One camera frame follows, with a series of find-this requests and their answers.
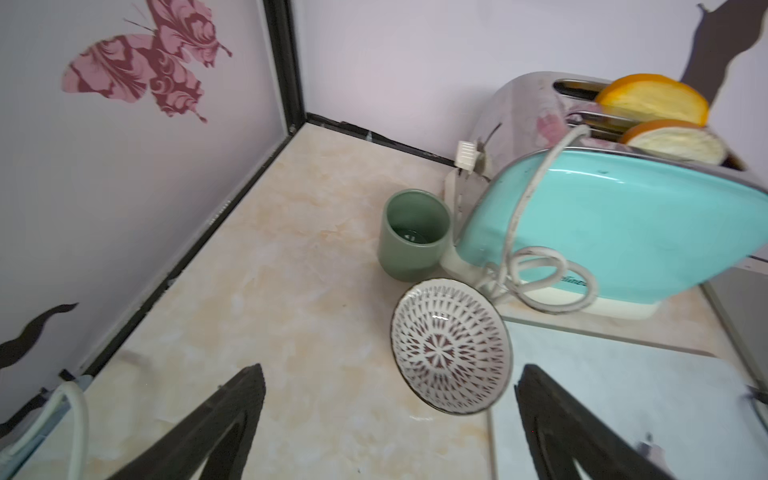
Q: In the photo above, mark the centre silver laptop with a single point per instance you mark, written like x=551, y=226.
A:
x=696, y=408

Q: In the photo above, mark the front orange bread slice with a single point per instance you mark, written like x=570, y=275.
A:
x=677, y=138

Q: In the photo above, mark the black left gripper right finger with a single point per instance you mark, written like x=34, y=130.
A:
x=565, y=438

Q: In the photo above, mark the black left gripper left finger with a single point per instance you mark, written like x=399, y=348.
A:
x=214, y=440

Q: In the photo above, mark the green ceramic cup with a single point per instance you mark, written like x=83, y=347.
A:
x=414, y=234

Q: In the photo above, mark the mint green toaster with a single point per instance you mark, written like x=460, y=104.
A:
x=551, y=209

